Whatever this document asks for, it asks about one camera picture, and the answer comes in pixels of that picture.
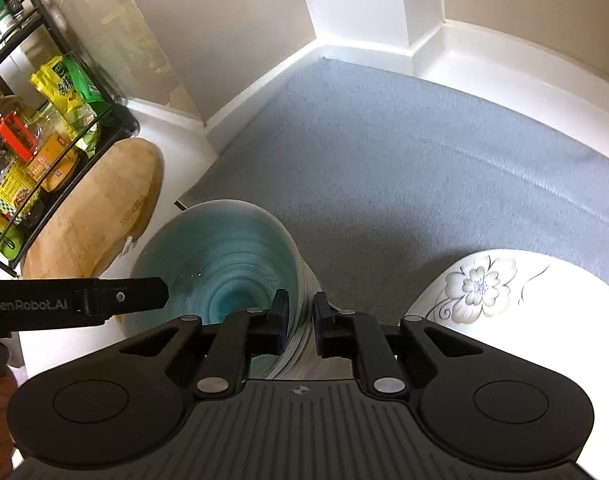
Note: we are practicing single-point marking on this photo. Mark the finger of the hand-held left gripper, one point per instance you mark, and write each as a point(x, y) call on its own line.
point(134, 297)

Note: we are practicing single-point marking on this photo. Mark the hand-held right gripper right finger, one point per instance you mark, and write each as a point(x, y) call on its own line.
point(318, 327)

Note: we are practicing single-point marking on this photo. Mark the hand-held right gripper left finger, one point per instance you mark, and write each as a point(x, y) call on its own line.
point(282, 320)

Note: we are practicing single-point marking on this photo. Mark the teal glazed bowl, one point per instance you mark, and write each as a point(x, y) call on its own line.
point(219, 255)

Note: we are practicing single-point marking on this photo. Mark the white floral plate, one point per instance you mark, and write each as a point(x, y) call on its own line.
point(524, 300)

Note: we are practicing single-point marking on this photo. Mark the round wooden cutting board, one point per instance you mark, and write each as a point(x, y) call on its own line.
point(99, 210)

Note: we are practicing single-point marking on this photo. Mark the yellow checkered packet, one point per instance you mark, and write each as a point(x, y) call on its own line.
point(12, 195)

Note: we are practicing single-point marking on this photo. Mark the yellow seasoning box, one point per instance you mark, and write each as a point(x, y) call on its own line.
point(54, 162)

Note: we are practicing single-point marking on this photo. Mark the grey mat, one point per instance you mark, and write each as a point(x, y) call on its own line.
point(394, 160)

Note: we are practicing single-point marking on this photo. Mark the yellow green snack packet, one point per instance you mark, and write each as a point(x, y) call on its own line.
point(67, 95)

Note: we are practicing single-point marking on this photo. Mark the green capped bottle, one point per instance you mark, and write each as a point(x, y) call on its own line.
point(4, 10)

